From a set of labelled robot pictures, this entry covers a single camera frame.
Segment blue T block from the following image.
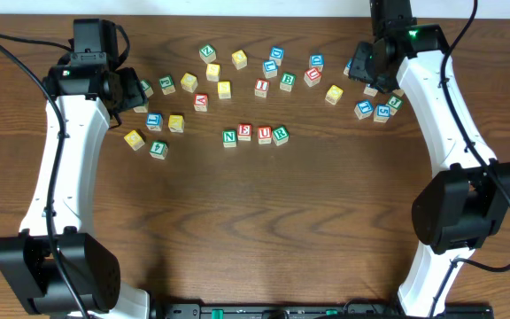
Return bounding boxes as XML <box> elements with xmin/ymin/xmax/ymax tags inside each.
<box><xmin>354</xmin><ymin>100</ymin><xmax>374</xmax><ymax>120</ymax></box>

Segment yellow block beside L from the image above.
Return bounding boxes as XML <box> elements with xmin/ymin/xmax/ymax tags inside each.
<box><xmin>168</xmin><ymin>114</ymin><xmax>185</xmax><ymax>133</ymax></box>

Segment green V block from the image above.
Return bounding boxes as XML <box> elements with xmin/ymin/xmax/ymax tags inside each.
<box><xmin>134</xmin><ymin>103</ymin><xmax>149</xmax><ymax>113</ymax></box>

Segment red E block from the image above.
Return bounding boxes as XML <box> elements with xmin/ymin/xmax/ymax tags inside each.
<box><xmin>237</xmin><ymin>123</ymin><xmax>252</xmax><ymax>141</ymax></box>

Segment yellow S block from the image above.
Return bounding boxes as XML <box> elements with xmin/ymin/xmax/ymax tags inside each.
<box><xmin>205</xmin><ymin>63</ymin><xmax>220</xmax><ymax>82</ymax></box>

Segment blue D block left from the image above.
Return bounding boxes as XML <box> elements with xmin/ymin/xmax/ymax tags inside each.
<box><xmin>269</xmin><ymin>46</ymin><xmax>284</xmax><ymax>66</ymax></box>

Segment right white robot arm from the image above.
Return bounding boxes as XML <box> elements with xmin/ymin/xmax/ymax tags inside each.
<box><xmin>348</xmin><ymin>0</ymin><xmax>510</xmax><ymax>318</ymax></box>

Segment green N block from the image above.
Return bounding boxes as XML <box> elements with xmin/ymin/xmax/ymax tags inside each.
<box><xmin>222</xmin><ymin>129</ymin><xmax>237</xmax><ymax>148</ymax></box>

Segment blue L block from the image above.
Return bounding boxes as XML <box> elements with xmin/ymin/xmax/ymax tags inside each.
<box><xmin>146</xmin><ymin>113</ymin><xmax>163</xmax><ymax>131</ymax></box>

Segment blue P block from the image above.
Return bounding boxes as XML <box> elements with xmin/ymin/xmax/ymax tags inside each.
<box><xmin>364</xmin><ymin>86</ymin><xmax>378</xmax><ymax>97</ymax></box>

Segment green J block right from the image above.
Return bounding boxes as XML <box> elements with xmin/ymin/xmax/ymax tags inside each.
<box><xmin>386</xmin><ymin>95</ymin><xmax>404</xmax><ymax>116</ymax></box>

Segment blue X block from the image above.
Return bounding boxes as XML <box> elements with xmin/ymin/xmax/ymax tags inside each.
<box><xmin>344</xmin><ymin>58</ymin><xmax>352</xmax><ymax>77</ymax></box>

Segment green R block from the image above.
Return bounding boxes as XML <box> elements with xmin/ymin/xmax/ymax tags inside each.
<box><xmin>272</xmin><ymin>126</ymin><xmax>290</xmax><ymax>146</ymax></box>

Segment green Z block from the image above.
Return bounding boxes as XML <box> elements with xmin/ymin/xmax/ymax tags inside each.
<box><xmin>199</xmin><ymin>44</ymin><xmax>217</xmax><ymax>64</ymax></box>

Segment blue 5 block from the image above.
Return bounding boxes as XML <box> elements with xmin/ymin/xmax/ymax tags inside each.
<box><xmin>374</xmin><ymin>105</ymin><xmax>390</xmax><ymax>123</ymax></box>

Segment red u block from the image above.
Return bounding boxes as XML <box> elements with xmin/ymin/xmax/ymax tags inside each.
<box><xmin>304</xmin><ymin>67</ymin><xmax>321</xmax><ymax>87</ymax></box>
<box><xmin>257</xmin><ymin>126</ymin><xmax>273</xmax><ymax>144</ymax></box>

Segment red I block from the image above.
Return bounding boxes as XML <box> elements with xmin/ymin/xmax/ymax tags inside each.
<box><xmin>254</xmin><ymin>79</ymin><xmax>270</xmax><ymax>97</ymax></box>

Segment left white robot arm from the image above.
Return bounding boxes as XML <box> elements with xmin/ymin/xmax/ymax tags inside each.
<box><xmin>0</xmin><ymin>19</ymin><xmax>158</xmax><ymax>318</ymax></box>

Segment green 7 block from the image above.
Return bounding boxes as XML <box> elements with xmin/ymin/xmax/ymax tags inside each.
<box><xmin>141</xmin><ymin>80</ymin><xmax>153</xmax><ymax>97</ymax></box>

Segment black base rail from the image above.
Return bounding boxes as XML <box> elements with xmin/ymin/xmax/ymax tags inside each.
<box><xmin>148</xmin><ymin>302</ymin><xmax>495</xmax><ymax>319</ymax></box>

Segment green B block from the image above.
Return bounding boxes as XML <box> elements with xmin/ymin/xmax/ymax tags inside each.
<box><xmin>280</xmin><ymin>72</ymin><xmax>297</xmax><ymax>92</ymax></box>

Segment green 4 block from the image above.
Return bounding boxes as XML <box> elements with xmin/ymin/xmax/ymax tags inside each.
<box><xmin>150</xmin><ymin>141</ymin><xmax>168</xmax><ymax>160</ymax></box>

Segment yellow C block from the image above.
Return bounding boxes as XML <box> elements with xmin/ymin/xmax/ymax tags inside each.
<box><xmin>124</xmin><ymin>129</ymin><xmax>145</xmax><ymax>151</ymax></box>

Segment blue d block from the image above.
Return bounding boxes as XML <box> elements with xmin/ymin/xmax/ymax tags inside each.
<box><xmin>269</xmin><ymin>46</ymin><xmax>284</xmax><ymax>66</ymax></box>
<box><xmin>309</xmin><ymin>54</ymin><xmax>324</xmax><ymax>72</ymax></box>

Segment blue D block right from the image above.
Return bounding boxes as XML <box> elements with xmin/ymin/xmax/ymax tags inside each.
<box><xmin>309</xmin><ymin>54</ymin><xmax>324</xmax><ymax>72</ymax></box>

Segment yellow O block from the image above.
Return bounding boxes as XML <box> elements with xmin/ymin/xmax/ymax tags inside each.
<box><xmin>181</xmin><ymin>73</ymin><xmax>198</xmax><ymax>93</ymax></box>

